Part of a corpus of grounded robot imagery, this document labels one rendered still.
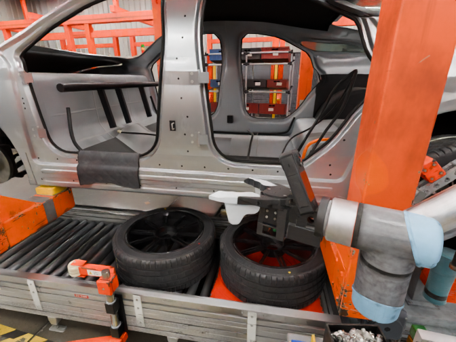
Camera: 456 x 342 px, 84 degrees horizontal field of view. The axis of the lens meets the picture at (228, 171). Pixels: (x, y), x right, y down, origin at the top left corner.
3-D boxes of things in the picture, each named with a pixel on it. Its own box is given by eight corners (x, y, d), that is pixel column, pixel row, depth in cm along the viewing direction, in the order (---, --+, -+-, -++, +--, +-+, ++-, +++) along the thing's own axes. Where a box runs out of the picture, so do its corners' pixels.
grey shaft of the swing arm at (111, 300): (129, 338, 145) (117, 267, 128) (124, 348, 140) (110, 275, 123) (115, 336, 146) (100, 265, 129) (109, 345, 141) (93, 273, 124)
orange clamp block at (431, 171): (436, 168, 114) (425, 154, 113) (448, 174, 107) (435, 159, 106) (421, 178, 117) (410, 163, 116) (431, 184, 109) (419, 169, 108)
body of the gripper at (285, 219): (252, 233, 48) (318, 253, 42) (256, 189, 46) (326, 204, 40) (267, 219, 54) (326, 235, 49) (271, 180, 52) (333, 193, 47)
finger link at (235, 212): (208, 227, 45) (259, 228, 46) (210, 195, 44) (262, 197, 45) (207, 220, 48) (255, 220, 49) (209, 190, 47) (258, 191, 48)
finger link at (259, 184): (242, 199, 61) (262, 214, 52) (243, 176, 59) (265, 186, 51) (253, 199, 62) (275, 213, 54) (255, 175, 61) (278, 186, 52)
